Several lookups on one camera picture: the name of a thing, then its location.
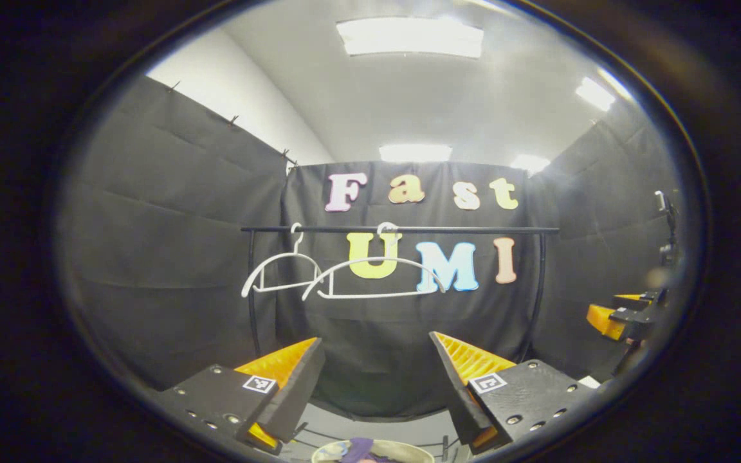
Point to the black tripod stand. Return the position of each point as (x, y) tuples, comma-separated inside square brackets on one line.
[(669, 225)]

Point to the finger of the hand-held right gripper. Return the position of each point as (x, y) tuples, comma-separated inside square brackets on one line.
[(634, 299), (602, 321)]

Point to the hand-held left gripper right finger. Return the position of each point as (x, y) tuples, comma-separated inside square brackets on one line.
[(454, 386)]

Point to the large ceiling light panel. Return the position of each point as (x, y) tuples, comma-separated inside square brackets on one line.
[(409, 37)]

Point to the black backdrop cloth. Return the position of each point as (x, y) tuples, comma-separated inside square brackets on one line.
[(152, 257)]

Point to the white plastic clothes hanger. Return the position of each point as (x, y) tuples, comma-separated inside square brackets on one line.
[(251, 281), (319, 281)]

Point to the black metal clothes rack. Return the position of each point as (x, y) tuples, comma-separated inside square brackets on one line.
[(473, 229)]

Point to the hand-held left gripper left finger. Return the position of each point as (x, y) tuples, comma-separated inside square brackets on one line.
[(300, 386)]

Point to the beige laundry hamper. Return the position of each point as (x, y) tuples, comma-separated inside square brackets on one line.
[(409, 450)]

